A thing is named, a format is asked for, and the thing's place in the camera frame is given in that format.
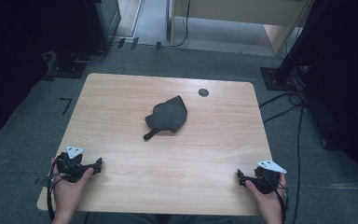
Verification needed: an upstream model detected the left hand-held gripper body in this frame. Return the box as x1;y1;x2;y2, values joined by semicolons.
56;145;90;184

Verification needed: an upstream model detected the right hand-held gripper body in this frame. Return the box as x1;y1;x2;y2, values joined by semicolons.
251;160;288;195

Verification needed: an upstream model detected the black cloth bag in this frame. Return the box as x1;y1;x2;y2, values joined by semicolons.
143;94;189;142

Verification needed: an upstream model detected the person's right hand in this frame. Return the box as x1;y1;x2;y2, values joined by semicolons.
244;173;289;218

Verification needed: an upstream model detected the person's left hand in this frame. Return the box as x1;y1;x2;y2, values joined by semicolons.
50;157;95;217

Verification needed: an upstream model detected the grey tape piece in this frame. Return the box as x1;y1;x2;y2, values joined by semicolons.
34;176;49;188

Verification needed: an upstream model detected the black floor tape corner mark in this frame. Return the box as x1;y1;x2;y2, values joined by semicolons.
59;97;74;117

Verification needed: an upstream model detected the yellowish floor tape line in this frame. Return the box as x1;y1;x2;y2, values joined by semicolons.
319;181;358;190

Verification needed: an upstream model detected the dark curtain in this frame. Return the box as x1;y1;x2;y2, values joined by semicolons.
0;0;90;143
302;0;358;202

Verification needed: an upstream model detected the black cabinet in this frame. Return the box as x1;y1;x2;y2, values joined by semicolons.
82;0;122;54

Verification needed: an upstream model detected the light wooden furniture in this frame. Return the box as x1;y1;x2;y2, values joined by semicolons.
167;0;312;56

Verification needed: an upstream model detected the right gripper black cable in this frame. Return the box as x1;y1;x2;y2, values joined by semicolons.
260;172;291;224

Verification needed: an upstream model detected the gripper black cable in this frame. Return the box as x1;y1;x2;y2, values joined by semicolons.
46;160;63;222
260;172;291;224

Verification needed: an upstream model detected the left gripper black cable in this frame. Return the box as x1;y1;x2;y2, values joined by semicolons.
46;160;63;222

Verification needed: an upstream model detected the long black floor cable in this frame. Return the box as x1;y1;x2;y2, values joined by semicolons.
291;101;306;224

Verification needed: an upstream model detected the black stand base plate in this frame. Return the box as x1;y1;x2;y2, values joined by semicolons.
46;50;89;79

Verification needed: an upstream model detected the black stand base with post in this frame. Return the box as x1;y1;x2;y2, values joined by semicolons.
259;0;328;92

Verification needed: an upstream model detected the hanging black cable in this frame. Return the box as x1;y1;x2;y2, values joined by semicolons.
170;0;192;49

